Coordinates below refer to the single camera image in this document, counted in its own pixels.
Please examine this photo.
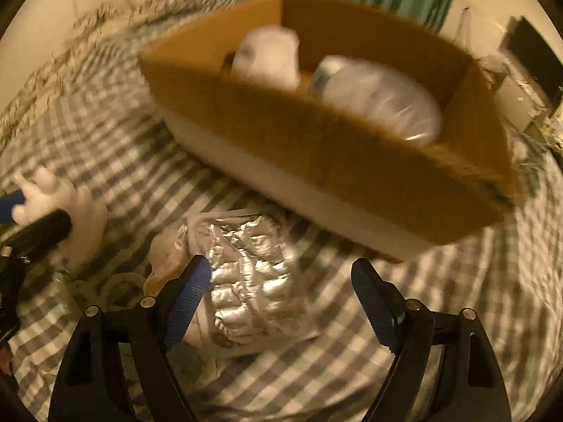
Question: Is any black monitor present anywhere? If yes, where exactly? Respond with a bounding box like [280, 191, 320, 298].
[501, 15, 563, 111]

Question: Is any clear tape roll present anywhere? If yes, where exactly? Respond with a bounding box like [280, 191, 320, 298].
[99, 271, 147, 311]

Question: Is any grey checked blanket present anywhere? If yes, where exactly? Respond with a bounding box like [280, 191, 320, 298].
[0, 0, 563, 422]

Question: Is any white soft bundle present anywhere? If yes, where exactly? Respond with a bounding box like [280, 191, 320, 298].
[231, 24, 302, 91]

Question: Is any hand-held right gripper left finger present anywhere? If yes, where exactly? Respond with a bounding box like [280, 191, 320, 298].
[48, 255, 213, 422]

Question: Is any white cabinet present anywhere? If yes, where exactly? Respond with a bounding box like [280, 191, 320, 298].
[492, 53, 551, 138]

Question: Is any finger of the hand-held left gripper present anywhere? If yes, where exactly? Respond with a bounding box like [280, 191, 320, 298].
[0, 190, 26, 226]
[0, 209, 73, 265]

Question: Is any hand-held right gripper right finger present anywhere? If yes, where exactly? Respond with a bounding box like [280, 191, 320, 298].
[351, 258, 513, 422]

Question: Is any white plush toy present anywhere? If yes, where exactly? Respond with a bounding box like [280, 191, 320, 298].
[12, 166, 110, 273]

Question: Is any clear plastic bottle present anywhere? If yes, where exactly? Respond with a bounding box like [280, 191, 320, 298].
[308, 55, 443, 147]

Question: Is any silver foil pouch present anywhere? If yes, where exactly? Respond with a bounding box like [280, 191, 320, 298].
[189, 213, 318, 349]

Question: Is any brown cardboard box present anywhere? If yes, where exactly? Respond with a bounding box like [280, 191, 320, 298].
[140, 0, 526, 265]

